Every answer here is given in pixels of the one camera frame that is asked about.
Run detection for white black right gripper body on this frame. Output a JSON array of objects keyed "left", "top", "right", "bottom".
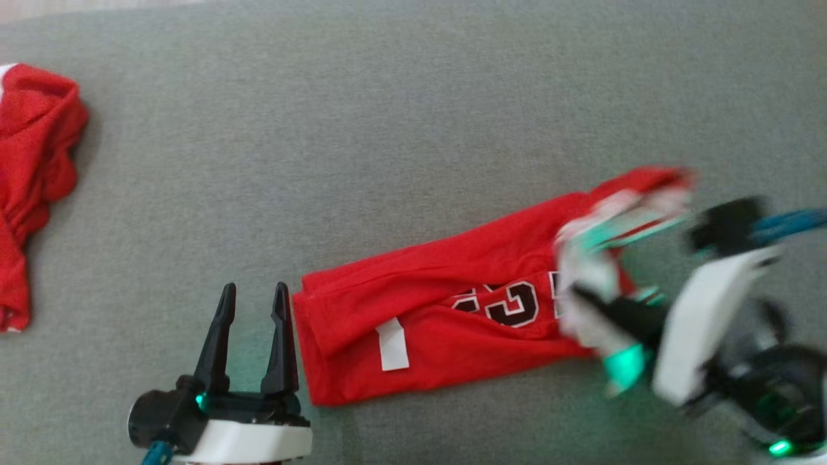
[{"left": 603, "top": 245, "right": 784, "bottom": 408}]

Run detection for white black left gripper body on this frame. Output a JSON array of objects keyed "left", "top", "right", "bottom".
[{"left": 169, "top": 393, "right": 315, "bottom": 465}]

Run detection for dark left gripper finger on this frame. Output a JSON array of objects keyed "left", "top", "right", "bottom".
[
  {"left": 193, "top": 282, "right": 237, "bottom": 395},
  {"left": 261, "top": 282, "right": 300, "bottom": 397}
]

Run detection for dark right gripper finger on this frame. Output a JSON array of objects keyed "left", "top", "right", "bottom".
[{"left": 571, "top": 285, "right": 670, "bottom": 347}]

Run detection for red basketball jersey white sleeves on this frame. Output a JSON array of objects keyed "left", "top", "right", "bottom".
[{"left": 291, "top": 166, "right": 696, "bottom": 408}]

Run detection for red shorts white trim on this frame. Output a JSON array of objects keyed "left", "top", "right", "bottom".
[{"left": 0, "top": 62, "right": 90, "bottom": 334}]

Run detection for grey sofa seat cushion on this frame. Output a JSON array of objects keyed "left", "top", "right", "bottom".
[{"left": 0, "top": 0, "right": 827, "bottom": 465}]

